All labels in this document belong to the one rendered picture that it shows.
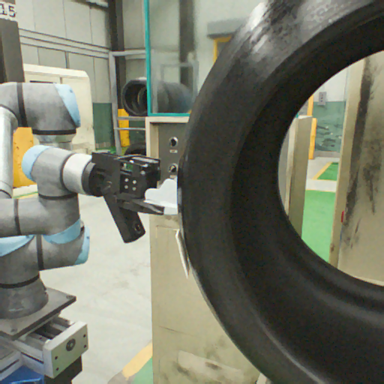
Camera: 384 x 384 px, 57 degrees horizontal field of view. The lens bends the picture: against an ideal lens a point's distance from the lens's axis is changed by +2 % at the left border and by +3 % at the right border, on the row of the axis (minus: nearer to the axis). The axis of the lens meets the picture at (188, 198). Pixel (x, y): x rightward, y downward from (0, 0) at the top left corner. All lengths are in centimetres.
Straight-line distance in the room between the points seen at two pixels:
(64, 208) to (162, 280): 83
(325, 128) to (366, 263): 907
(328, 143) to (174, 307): 867
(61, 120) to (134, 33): 1143
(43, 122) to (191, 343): 103
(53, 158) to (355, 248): 64
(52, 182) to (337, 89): 935
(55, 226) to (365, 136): 64
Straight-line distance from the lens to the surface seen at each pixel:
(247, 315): 46
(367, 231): 83
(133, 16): 1251
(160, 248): 143
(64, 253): 111
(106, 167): 63
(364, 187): 80
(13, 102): 102
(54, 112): 102
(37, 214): 74
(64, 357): 115
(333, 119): 983
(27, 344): 117
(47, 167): 70
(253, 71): 39
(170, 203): 57
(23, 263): 112
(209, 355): 157
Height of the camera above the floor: 131
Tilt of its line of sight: 15 degrees down
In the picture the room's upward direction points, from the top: straight up
